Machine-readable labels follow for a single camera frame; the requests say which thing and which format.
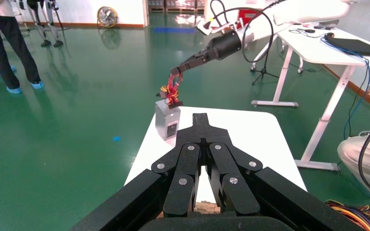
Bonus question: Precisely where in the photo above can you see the white height adjustable desk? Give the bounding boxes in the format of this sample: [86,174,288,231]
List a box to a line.
[251,24,370,172]

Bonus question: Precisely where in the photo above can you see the black humanoid robot legs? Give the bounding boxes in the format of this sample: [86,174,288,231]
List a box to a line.
[19,0,65,48]

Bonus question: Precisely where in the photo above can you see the short black camera cable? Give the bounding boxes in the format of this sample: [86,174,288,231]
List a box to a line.
[208,0,229,28]

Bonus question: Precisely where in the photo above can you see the coloured wire bundle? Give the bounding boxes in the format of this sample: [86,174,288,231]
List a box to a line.
[325,199,370,231]

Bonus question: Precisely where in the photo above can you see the worn cardboard divider box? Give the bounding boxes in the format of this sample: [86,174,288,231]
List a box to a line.
[194,201,221,215]

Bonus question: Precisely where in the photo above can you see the blue desk cable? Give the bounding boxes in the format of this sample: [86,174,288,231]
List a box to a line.
[320,38,370,141]

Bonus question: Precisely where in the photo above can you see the person in black trousers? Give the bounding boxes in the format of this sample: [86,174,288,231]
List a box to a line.
[0,0,44,95]

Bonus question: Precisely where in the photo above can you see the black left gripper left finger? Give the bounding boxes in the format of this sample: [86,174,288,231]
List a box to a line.
[151,113,205,218]

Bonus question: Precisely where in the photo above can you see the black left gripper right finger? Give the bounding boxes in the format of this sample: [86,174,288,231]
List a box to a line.
[201,113,263,216]

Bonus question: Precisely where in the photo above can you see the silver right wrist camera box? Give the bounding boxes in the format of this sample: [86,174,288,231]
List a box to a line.
[196,18,238,36]

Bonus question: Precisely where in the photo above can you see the black tripod stand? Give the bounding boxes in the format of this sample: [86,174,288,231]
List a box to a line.
[252,34,280,86]

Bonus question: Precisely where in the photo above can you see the silver power supply with wires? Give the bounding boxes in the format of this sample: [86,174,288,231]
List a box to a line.
[155,72,185,141]

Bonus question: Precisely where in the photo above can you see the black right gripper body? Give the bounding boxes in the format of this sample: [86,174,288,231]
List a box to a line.
[204,29,242,61]

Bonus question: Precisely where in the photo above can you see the black laptop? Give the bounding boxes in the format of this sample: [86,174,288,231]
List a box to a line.
[324,36,370,58]

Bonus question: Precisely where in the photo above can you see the long black right arm cable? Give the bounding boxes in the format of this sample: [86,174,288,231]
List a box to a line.
[223,7,275,64]

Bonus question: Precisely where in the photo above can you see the yellow drum fan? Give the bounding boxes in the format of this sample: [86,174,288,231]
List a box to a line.
[96,6,119,29]

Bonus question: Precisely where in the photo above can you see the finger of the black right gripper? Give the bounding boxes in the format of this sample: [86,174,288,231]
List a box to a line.
[171,50,210,73]
[172,55,216,76]

